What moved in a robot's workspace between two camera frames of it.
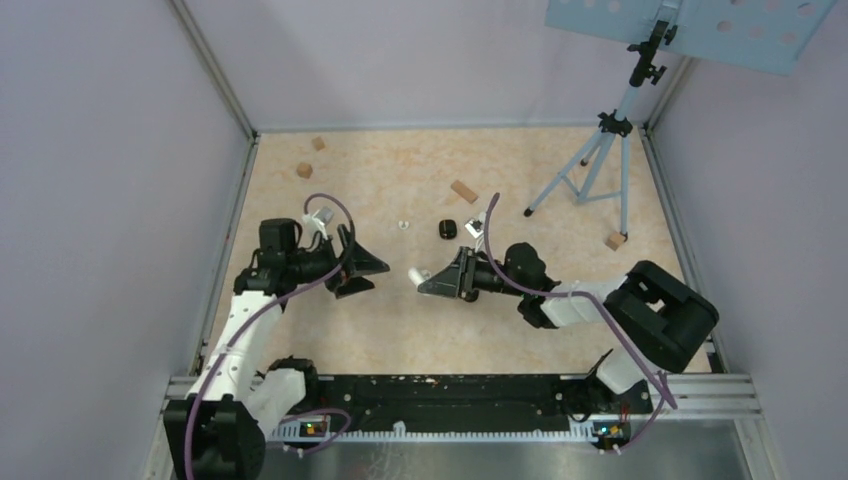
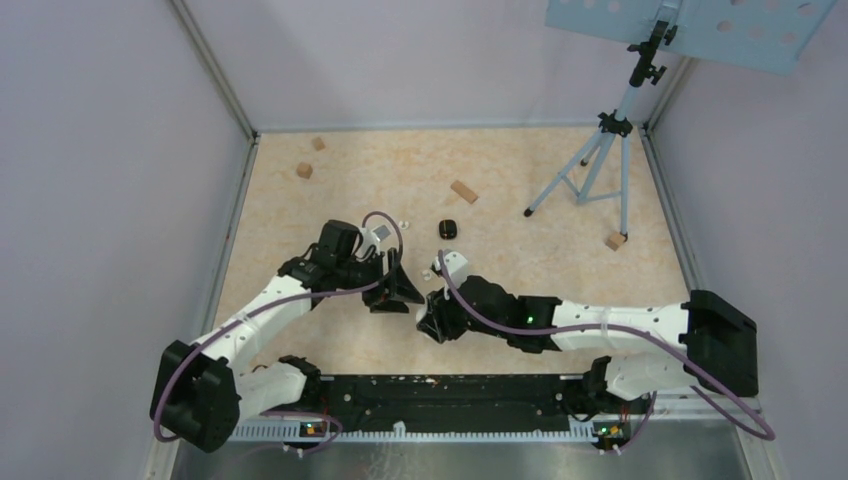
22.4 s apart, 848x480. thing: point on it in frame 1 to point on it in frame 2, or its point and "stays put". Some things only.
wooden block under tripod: (615, 240) stays put
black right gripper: (455, 280) to (438, 319)
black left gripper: (360, 263) to (396, 289)
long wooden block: (464, 192) stays put
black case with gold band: (447, 229) stays put
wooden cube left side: (304, 170) stays put
